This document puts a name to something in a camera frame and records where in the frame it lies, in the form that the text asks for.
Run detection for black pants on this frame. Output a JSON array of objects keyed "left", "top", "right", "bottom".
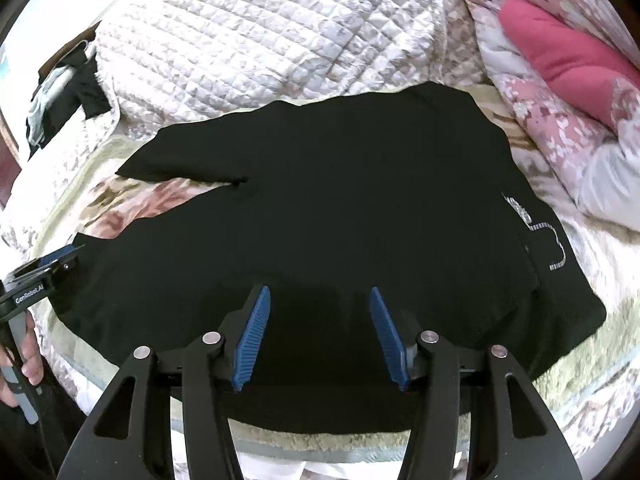
[{"left": 51, "top": 84, "right": 605, "bottom": 434}]

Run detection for beige quilted bedspread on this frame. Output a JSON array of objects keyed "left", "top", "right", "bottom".
[{"left": 1, "top": 0, "right": 484, "bottom": 255}]

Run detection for person's left hand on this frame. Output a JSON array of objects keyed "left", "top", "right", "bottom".
[{"left": 1, "top": 311, "right": 43, "bottom": 387}]

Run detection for pink floral folded comforter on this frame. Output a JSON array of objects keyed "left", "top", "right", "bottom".
[{"left": 465, "top": 0, "right": 639, "bottom": 230}]

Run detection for dark clothes pile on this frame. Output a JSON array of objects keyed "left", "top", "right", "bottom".
[{"left": 26, "top": 40, "right": 112, "bottom": 157}]

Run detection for green floral fleece blanket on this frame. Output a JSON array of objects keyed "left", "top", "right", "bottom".
[{"left": 1, "top": 84, "right": 639, "bottom": 463}]

